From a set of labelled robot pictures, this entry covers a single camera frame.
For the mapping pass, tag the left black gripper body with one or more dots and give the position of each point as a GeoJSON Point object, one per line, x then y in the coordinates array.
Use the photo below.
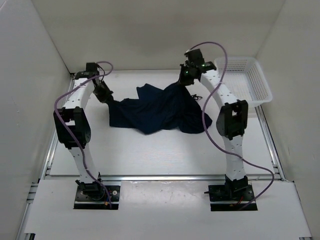
{"type": "Point", "coordinates": [101, 91]}

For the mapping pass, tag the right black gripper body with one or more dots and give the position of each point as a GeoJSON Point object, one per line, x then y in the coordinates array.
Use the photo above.
{"type": "Point", "coordinates": [186, 77]}

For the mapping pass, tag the navy blue shorts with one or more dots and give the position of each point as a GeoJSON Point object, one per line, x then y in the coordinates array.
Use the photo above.
{"type": "Point", "coordinates": [158, 109]}

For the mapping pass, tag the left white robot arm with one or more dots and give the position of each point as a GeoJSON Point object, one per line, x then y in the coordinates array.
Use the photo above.
{"type": "Point", "coordinates": [72, 126]}

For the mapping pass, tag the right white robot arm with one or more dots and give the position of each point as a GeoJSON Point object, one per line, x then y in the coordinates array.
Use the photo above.
{"type": "Point", "coordinates": [232, 119]}

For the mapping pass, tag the white plastic mesh basket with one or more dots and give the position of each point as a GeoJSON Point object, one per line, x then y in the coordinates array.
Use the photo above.
{"type": "Point", "coordinates": [245, 78]}

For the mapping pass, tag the aluminium front rail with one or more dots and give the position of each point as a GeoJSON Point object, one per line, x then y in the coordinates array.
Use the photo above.
{"type": "Point", "coordinates": [116, 178]}

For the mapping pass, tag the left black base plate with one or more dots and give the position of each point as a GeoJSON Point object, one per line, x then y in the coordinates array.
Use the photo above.
{"type": "Point", "coordinates": [97, 199]}

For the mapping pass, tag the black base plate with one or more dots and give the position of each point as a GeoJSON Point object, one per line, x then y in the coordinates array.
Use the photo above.
{"type": "Point", "coordinates": [221, 201]}
{"type": "Point", "coordinates": [97, 199]}

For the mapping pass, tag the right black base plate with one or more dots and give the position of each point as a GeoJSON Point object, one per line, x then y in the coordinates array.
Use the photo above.
{"type": "Point", "coordinates": [221, 201]}

